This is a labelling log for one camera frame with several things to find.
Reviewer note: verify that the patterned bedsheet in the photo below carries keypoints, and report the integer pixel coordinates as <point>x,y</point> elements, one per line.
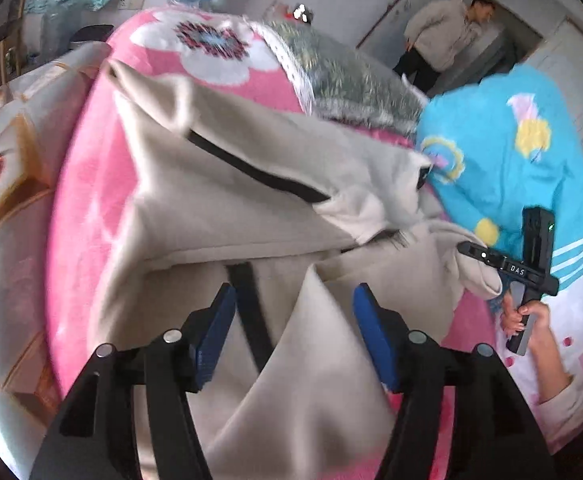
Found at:
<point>6,200</point>

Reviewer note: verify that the pink flower blanket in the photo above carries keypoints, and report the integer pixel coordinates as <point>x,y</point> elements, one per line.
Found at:
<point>86,185</point>

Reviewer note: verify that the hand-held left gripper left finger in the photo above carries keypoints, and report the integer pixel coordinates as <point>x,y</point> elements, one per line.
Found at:
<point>216,335</point>

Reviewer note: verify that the person's right hand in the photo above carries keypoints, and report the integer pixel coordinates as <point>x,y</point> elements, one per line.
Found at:
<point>541,322</point>

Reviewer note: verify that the white wall socket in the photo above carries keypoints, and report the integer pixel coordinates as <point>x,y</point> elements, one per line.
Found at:
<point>125,2</point>

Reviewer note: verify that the grey leaf-print pillow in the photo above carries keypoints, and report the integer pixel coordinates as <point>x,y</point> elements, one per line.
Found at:
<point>346,80</point>

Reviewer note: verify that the beige zip jacket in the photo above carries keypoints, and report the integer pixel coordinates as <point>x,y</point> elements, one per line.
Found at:
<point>251,210</point>

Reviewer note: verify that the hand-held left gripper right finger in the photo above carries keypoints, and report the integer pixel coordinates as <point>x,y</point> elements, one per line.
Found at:
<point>374,340</point>

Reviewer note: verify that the person's right forearm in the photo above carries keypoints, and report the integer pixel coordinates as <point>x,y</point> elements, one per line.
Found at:
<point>554,375</point>

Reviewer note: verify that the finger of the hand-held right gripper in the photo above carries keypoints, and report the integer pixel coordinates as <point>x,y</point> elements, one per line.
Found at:
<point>476,251</point>

